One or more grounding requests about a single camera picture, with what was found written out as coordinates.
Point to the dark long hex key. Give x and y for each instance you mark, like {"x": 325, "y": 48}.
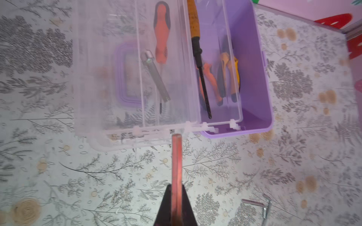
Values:
{"x": 177, "y": 187}

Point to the orange black small screwdriver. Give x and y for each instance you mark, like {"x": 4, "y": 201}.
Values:
{"x": 162, "y": 27}

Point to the yellow black cutting pliers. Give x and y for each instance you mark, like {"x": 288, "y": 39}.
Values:
{"x": 228, "y": 67}

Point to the purple plastic tool box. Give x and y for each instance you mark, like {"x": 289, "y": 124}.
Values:
{"x": 117, "y": 105}

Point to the orange needle nose pliers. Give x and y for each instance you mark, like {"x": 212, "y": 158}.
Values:
{"x": 210, "y": 77}

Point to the wooden handle screwdriver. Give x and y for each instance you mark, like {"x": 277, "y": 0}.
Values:
{"x": 196, "y": 49}

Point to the aluminium corner post right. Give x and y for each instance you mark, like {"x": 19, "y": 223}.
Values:
{"x": 352, "y": 31}

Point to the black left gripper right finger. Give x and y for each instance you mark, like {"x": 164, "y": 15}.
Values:
{"x": 187, "y": 212}

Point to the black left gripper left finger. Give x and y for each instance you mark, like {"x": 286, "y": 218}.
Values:
{"x": 163, "y": 217}

